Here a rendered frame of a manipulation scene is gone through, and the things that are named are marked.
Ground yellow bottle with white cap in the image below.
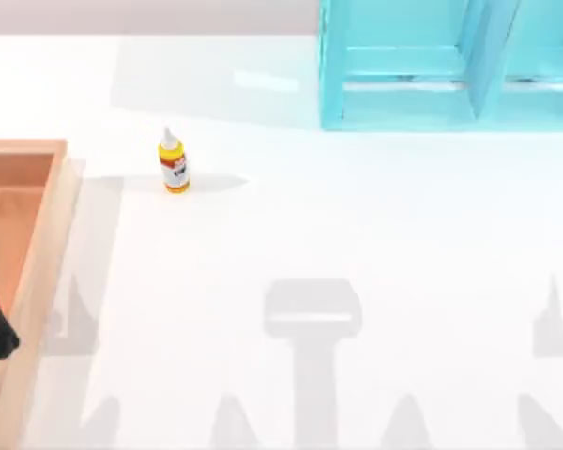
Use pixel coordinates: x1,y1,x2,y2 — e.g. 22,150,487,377
157,126,193,195

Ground light blue rack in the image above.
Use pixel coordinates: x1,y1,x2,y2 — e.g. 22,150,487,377
317,0,563,133

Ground shallow salmon-coloured box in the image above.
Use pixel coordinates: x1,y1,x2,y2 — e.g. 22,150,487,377
0,139,82,450

